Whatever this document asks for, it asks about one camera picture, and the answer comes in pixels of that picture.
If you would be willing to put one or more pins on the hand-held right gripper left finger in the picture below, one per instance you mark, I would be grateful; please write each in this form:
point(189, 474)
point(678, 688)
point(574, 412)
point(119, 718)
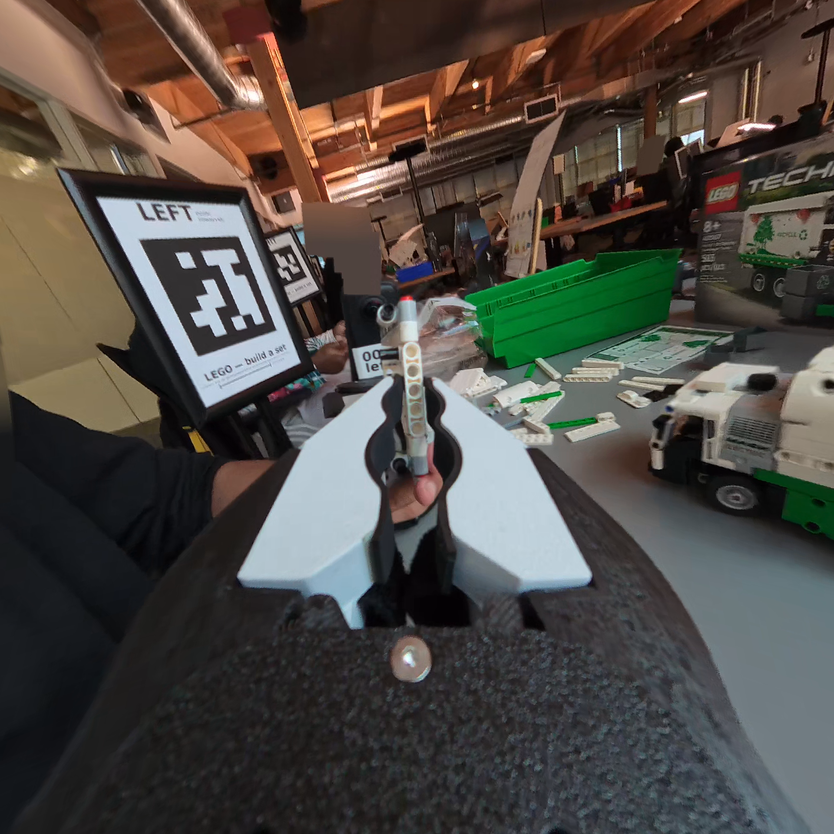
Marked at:
point(326, 515)

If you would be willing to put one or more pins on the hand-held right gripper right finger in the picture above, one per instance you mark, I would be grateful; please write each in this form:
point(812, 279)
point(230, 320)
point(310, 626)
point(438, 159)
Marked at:
point(515, 515)

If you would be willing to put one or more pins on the grey lego beam assembly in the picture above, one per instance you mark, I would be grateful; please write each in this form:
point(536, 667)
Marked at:
point(412, 384)

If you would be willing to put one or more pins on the person's left forearm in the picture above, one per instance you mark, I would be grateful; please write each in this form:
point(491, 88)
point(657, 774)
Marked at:
point(251, 485)

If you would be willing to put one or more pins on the pile of white lego pieces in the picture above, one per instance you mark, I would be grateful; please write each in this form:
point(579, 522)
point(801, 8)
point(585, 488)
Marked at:
point(554, 410)

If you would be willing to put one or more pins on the white and green lego truck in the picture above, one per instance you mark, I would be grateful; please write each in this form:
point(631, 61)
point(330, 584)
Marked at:
point(756, 430)

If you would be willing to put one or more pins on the grey lego piece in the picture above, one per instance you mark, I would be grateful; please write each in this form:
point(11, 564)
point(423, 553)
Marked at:
point(739, 339)

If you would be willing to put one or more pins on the lego set box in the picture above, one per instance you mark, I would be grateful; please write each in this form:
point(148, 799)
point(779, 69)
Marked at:
point(769, 241)

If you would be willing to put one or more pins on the person's left hand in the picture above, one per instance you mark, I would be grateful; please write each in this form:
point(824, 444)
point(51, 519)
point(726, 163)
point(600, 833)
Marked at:
point(420, 492)

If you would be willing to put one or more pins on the clear plastic bag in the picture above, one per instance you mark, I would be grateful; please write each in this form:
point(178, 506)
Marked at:
point(449, 339)

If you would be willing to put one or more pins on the green plastic bin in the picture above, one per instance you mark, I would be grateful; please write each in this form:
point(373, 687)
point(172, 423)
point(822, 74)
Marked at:
point(573, 306)

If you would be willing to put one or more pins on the green printed sticker sheet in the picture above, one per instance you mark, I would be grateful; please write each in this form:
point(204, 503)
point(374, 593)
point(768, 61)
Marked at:
point(664, 342)

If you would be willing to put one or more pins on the white standing banner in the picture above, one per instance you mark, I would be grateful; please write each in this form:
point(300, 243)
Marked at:
point(531, 202)

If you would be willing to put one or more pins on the silver ventilation duct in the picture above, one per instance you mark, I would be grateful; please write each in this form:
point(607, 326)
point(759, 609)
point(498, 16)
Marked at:
point(195, 52)

